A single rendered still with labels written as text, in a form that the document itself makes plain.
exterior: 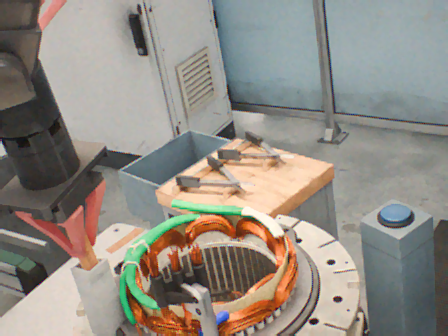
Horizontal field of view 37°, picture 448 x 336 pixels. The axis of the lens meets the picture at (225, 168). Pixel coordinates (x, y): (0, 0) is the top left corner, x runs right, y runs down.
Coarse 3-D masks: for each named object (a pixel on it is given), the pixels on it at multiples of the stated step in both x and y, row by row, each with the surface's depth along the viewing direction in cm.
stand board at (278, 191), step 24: (192, 168) 108; (240, 168) 105; (288, 168) 103; (312, 168) 101; (168, 192) 102; (192, 192) 101; (216, 192) 100; (240, 192) 99; (264, 192) 98; (288, 192) 97; (312, 192) 99
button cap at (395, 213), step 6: (396, 204) 93; (384, 210) 92; (390, 210) 92; (396, 210) 92; (402, 210) 92; (408, 210) 91; (384, 216) 91; (390, 216) 91; (396, 216) 91; (402, 216) 91; (408, 216) 91; (390, 222) 91; (396, 222) 90; (402, 222) 90
